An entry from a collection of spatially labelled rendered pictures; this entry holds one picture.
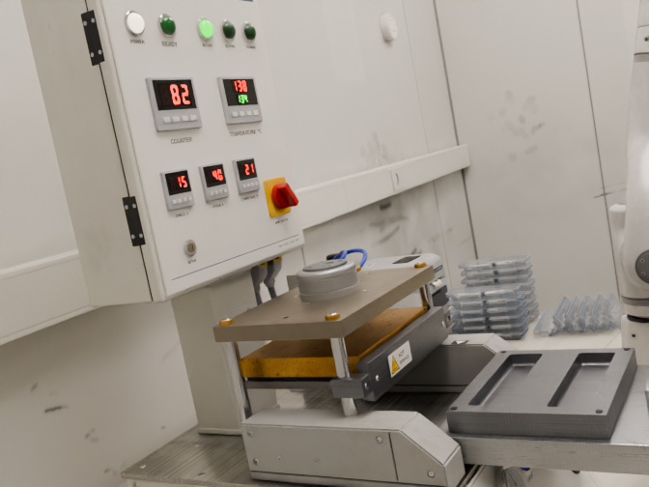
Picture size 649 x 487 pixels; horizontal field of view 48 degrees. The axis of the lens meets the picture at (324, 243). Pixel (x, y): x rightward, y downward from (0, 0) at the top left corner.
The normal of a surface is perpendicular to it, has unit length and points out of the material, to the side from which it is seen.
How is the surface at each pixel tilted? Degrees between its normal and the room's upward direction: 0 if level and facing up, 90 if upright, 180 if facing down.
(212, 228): 90
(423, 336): 90
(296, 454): 90
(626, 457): 90
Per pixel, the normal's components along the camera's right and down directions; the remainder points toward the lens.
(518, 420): -0.50, 0.20
